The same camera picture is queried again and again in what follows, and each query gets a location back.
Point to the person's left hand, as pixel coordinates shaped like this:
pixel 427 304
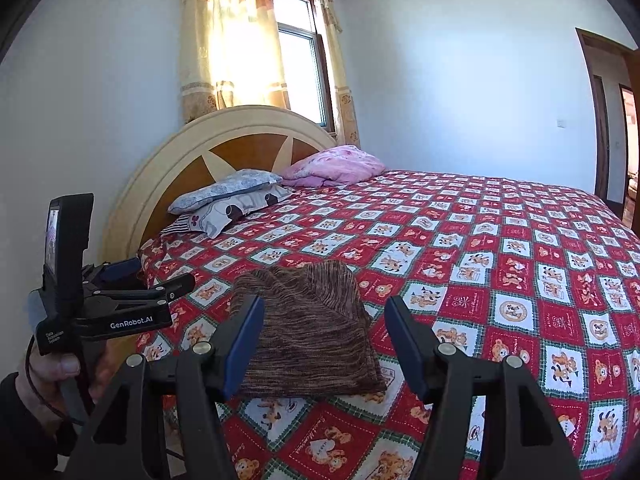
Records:
pixel 47 380

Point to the red checked printed bedsheet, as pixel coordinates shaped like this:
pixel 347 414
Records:
pixel 500 260

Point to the brown door frame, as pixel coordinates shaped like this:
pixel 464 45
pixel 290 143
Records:
pixel 600 110

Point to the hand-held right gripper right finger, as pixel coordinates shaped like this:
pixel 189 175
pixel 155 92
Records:
pixel 407 350

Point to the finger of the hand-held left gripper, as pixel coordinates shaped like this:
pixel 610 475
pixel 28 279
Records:
pixel 175 285
pixel 120 270

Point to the blue floral pillow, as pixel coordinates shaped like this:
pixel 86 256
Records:
pixel 225 190

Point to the cream wooden headboard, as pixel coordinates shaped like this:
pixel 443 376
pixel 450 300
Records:
pixel 165 170

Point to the grey patterned pillow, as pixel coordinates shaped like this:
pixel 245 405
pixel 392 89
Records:
pixel 235 210

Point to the narrow yellow curtain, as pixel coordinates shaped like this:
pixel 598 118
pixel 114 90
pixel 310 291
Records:
pixel 340 85

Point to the person's left forearm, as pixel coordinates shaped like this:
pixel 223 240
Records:
pixel 25 435

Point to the window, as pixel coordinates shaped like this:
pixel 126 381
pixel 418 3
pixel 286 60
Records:
pixel 300 60

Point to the brown knit sweater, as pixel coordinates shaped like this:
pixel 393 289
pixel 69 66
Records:
pixel 310 330

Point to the pink pillow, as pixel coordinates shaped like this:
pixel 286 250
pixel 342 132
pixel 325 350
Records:
pixel 335 165

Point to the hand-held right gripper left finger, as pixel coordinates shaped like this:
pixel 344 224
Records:
pixel 242 345

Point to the wide yellow curtain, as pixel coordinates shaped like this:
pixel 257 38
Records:
pixel 230 35

